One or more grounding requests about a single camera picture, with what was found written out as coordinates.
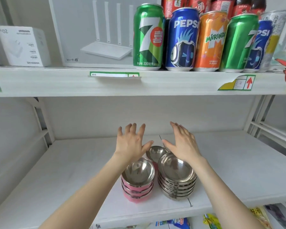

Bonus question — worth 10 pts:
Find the pink steel bowl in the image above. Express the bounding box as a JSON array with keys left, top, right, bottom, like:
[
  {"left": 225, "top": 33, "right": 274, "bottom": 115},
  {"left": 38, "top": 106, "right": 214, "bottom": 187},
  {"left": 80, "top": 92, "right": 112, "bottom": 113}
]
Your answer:
[
  {"left": 121, "top": 182, "right": 155, "bottom": 194},
  {"left": 121, "top": 157, "right": 155, "bottom": 188},
  {"left": 124, "top": 194, "right": 153, "bottom": 204},
  {"left": 122, "top": 188, "right": 154, "bottom": 199},
  {"left": 146, "top": 146, "right": 169, "bottom": 172}
]

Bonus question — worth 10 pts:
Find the large white router box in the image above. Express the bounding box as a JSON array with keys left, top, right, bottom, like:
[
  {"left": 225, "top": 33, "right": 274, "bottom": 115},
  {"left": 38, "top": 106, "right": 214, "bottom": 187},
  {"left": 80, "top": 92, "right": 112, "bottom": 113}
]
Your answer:
[{"left": 48, "top": 0, "right": 162, "bottom": 69}]

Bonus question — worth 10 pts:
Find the stack of plain steel bowls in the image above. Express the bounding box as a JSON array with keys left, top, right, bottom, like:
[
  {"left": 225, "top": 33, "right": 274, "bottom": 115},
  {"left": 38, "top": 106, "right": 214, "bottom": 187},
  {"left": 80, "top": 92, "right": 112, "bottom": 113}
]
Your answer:
[{"left": 157, "top": 152, "right": 197, "bottom": 201}]

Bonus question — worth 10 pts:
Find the yellow green snack packet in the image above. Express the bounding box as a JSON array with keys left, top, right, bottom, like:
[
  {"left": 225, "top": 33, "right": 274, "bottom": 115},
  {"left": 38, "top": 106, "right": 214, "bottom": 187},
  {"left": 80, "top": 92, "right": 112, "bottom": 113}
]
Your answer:
[{"left": 203, "top": 213, "right": 222, "bottom": 229}]

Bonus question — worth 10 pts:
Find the white metal shelf unit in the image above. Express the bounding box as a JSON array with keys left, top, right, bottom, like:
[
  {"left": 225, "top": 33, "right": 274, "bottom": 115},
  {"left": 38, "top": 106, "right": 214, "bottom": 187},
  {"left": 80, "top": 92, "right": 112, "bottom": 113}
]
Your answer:
[
  {"left": 0, "top": 65, "right": 286, "bottom": 229},
  {"left": 250, "top": 95, "right": 286, "bottom": 162}
]

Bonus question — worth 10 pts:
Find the person's right forearm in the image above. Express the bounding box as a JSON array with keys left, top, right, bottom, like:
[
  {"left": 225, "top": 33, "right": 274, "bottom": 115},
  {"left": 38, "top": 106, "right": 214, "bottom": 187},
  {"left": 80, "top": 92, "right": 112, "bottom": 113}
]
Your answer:
[{"left": 190, "top": 156, "right": 265, "bottom": 229}]

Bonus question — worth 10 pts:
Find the dark purple snack packet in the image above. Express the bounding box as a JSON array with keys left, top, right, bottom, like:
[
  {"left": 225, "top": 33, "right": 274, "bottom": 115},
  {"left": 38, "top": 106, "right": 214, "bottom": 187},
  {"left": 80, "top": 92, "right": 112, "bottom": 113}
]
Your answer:
[{"left": 265, "top": 204, "right": 286, "bottom": 229}]

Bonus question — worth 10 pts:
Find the small white charger box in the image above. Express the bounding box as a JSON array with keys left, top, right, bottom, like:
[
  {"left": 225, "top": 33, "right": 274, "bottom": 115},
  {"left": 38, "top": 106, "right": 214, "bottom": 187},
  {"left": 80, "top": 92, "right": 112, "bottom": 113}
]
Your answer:
[{"left": 0, "top": 26, "right": 51, "bottom": 67}]

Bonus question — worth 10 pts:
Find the person's right hand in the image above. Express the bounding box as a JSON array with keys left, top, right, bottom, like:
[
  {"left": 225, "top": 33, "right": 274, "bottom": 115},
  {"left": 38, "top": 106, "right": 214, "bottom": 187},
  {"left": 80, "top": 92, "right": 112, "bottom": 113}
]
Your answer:
[{"left": 162, "top": 121, "right": 203, "bottom": 164}]

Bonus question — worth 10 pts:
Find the yellow green shelf label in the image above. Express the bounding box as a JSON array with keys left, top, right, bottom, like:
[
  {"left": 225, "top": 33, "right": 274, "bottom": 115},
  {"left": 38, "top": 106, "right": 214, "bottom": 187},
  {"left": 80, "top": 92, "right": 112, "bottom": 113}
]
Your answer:
[{"left": 218, "top": 74, "right": 256, "bottom": 91}]

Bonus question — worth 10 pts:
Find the green soda can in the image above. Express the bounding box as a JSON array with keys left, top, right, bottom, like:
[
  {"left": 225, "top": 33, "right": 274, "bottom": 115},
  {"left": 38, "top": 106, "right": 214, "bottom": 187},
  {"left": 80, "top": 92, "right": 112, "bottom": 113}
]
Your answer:
[
  {"left": 220, "top": 14, "right": 259, "bottom": 73},
  {"left": 133, "top": 3, "right": 165, "bottom": 71}
]

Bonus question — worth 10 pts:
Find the white green shelf label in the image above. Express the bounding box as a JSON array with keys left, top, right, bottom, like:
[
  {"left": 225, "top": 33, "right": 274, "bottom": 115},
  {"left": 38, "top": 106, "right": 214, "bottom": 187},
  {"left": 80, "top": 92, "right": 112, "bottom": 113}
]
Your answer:
[{"left": 90, "top": 71, "right": 141, "bottom": 80}]

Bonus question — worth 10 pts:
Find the person's left hand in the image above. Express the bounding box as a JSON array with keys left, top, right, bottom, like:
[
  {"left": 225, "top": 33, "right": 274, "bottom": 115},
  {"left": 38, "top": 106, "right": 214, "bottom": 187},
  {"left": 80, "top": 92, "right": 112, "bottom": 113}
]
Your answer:
[{"left": 114, "top": 123, "right": 154, "bottom": 163}]

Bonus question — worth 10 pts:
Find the silver and yellow drink can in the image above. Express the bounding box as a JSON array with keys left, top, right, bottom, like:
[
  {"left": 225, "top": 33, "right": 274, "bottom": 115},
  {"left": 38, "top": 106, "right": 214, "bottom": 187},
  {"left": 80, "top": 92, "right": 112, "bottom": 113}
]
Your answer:
[{"left": 257, "top": 10, "right": 286, "bottom": 73}]

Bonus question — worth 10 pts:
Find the orange soda can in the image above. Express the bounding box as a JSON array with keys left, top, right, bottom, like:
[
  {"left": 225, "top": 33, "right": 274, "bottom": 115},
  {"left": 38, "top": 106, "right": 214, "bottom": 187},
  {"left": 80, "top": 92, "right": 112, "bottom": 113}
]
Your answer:
[{"left": 194, "top": 11, "right": 229, "bottom": 72}]

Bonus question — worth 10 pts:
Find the person's left forearm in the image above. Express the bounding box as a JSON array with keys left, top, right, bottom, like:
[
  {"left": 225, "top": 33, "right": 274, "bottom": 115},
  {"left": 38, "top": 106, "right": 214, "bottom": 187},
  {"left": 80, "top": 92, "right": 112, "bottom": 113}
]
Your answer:
[{"left": 38, "top": 153, "right": 134, "bottom": 229}]

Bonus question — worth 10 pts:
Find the red label cola bottle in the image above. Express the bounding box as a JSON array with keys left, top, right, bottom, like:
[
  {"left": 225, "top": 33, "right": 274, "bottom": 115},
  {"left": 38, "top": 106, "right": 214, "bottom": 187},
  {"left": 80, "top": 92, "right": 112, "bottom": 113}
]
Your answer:
[
  {"left": 232, "top": 0, "right": 253, "bottom": 17},
  {"left": 251, "top": 0, "right": 267, "bottom": 20},
  {"left": 210, "top": 0, "right": 236, "bottom": 20}
]

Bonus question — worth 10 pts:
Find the blue soda can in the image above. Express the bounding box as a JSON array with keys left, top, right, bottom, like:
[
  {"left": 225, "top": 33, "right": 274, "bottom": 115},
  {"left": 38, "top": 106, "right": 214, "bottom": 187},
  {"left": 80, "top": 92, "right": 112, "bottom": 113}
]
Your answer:
[
  {"left": 244, "top": 20, "right": 274, "bottom": 73},
  {"left": 166, "top": 7, "right": 200, "bottom": 72}
]

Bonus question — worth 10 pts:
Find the blue snack packet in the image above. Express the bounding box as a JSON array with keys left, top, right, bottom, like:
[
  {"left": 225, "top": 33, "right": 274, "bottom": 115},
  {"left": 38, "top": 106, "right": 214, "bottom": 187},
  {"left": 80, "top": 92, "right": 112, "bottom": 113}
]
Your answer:
[{"left": 155, "top": 218, "right": 191, "bottom": 229}]

